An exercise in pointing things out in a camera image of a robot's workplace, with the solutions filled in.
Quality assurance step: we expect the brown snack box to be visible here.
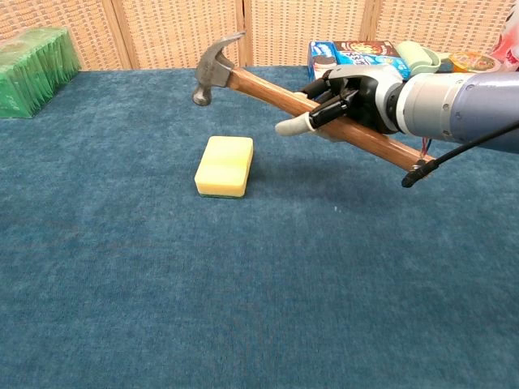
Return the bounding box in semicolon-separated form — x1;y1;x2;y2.
332;40;404;58

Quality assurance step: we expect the blue table cloth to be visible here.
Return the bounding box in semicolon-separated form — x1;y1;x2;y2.
0;63;519;389

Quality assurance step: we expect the orange jelly cup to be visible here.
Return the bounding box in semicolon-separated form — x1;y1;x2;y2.
448;51;500;74

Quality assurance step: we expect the blue Oreo cookie box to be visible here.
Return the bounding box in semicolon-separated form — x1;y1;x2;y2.
307;40;338;84

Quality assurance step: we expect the green plastic wrapped package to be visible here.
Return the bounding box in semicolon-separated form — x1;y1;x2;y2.
0;26;81;120

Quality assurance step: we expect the yellow sponge with green base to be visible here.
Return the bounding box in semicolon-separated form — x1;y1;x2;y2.
194;135;255;199

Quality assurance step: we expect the pale green plastic cup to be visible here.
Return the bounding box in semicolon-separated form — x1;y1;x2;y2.
395;41;451;77

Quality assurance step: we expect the black cable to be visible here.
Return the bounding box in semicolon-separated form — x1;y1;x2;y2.
401;121;519;188

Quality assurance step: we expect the woven rattan folding screen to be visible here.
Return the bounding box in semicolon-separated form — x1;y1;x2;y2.
0;0;519;72

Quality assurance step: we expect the light blue snack box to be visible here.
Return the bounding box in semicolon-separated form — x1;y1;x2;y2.
334;49;411;80

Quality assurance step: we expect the red and white plastic bag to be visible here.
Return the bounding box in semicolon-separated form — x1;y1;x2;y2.
488;8;519;74

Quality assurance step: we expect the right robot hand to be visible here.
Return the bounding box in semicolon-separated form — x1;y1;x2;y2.
275;64;406;143

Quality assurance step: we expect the wooden handle claw hammer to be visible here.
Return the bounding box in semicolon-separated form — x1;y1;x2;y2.
191;31;436;175

